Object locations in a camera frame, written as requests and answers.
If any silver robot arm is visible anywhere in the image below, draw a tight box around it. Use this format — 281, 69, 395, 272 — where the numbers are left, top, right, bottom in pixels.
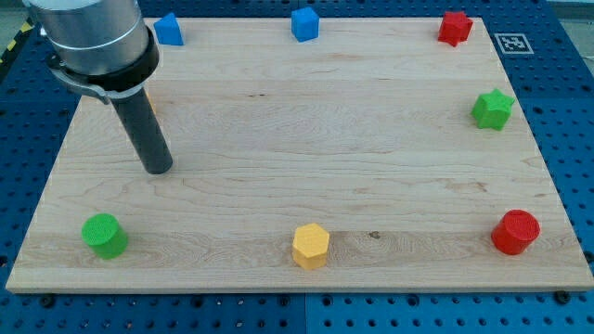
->
24, 0, 159, 104

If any yellow hexagon block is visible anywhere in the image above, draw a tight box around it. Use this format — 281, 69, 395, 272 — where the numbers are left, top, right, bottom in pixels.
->
292, 223, 329, 270

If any wooden board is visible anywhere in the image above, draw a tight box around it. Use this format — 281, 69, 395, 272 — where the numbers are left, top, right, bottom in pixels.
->
6, 17, 593, 294

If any blue cube block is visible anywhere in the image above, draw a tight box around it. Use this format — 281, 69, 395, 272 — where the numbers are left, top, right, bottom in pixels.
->
291, 7, 319, 43

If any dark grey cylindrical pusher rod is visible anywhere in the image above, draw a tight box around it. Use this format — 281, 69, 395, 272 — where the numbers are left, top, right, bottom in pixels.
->
111, 88, 173, 174

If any blue triangle block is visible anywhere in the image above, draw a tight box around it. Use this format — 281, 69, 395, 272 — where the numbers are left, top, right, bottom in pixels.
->
153, 12, 185, 46

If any green cylinder block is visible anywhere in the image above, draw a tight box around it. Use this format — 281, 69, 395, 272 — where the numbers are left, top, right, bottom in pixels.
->
81, 213, 128, 260

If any green star block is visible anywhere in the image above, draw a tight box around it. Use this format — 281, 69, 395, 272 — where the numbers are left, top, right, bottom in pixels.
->
471, 89, 515, 131

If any red star block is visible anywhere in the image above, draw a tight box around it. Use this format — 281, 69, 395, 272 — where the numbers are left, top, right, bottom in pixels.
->
437, 11, 473, 47

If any red cylinder block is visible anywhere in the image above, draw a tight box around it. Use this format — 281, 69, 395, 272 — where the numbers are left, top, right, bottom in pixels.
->
491, 209, 541, 255

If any white fiducial marker tag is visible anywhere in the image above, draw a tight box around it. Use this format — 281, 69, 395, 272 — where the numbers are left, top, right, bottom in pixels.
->
495, 32, 534, 55

